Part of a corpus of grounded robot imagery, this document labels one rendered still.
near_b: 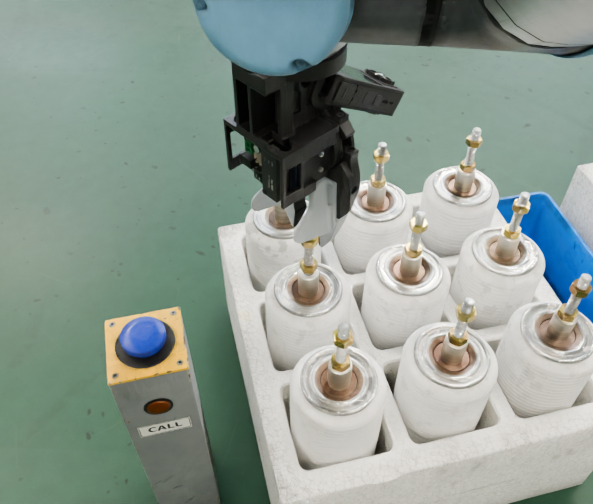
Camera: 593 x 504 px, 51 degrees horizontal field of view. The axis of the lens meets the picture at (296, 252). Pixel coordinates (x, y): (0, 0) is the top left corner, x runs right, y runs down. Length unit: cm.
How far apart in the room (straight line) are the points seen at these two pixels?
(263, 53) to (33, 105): 123
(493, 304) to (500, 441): 16
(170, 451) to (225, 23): 48
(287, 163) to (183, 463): 37
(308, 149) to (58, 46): 129
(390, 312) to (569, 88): 98
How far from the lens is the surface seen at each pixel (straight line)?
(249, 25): 30
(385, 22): 32
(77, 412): 94
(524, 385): 71
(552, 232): 106
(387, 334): 74
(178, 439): 67
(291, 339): 68
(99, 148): 134
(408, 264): 69
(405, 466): 67
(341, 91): 50
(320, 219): 56
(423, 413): 66
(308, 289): 67
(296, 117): 49
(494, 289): 74
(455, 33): 33
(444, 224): 82
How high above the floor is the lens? 78
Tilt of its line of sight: 47 degrees down
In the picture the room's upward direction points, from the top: straight up
